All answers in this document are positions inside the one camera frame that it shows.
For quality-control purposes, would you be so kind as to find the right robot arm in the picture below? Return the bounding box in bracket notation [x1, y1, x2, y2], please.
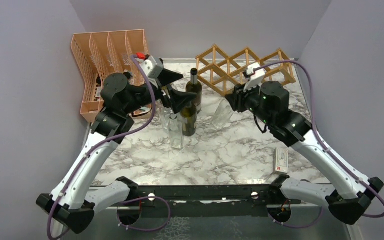
[225, 81, 384, 225]

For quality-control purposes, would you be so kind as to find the green bottle silver cap front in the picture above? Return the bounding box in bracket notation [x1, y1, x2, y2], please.
[185, 68, 203, 114]

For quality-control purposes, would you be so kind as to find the slim clear glass bottle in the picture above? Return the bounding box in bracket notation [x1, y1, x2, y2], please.
[159, 103, 173, 131]

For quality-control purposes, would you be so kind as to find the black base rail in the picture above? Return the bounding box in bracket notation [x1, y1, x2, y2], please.
[111, 184, 286, 220]

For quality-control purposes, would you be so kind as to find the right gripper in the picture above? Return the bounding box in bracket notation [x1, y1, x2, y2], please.
[225, 78, 274, 127]

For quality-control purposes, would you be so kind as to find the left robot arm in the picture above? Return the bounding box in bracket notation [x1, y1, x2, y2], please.
[36, 68, 192, 234]

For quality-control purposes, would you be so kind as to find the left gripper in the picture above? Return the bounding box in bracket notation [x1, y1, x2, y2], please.
[123, 68, 198, 115]

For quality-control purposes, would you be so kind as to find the small white red box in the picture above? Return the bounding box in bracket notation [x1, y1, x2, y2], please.
[273, 148, 289, 174]

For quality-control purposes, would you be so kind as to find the green bottle black cap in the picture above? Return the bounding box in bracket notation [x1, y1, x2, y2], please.
[179, 102, 198, 137]

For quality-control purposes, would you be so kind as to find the peach plastic file organizer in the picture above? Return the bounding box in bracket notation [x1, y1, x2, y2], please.
[71, 29, 149, 123]

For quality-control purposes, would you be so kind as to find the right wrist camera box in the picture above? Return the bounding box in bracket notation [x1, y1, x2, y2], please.
[243, 62, 266, 92]

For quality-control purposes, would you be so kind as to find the squat clear glass bottle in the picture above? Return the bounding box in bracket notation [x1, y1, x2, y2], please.
[167, 113, 184, 150]

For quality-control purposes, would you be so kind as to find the wooden lattice wine rack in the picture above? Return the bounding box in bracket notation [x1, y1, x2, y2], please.
[195, 44, 291, 96]

